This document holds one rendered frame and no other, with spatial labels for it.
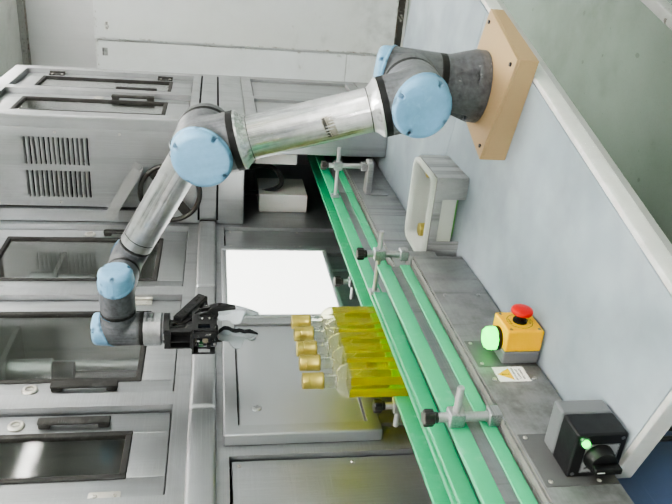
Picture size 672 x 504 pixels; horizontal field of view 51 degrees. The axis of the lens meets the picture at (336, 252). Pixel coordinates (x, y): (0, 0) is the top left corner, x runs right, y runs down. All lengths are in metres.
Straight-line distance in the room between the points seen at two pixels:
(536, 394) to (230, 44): 4.17
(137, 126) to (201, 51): 2.77
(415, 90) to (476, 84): 0.21
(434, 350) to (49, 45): 4.73
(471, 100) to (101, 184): 1.43
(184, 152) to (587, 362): 0.79
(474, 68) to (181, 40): 3.81
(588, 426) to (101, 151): 1.83
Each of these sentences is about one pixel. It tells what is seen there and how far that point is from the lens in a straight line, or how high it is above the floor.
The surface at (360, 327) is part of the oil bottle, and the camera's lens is 1.59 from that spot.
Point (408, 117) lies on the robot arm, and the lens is 1.31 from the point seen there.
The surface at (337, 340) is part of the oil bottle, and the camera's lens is 1.54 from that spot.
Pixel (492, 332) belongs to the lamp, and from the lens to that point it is 1.31.
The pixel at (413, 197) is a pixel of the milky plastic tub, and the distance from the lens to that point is 1.84.
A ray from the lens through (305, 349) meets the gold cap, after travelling 1.54.
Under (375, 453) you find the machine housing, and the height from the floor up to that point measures 1.00.
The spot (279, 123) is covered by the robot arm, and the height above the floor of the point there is 1.23.
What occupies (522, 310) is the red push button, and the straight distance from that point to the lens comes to 1.30.
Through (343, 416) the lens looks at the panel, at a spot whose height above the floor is 1.06.
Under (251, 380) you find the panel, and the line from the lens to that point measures 1.67.
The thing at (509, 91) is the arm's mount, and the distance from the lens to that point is 1.41.
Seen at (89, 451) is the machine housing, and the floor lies 1.59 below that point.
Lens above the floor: 1.34
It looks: 10 degrees down
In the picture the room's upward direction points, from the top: 89 degrees counter-clockwise
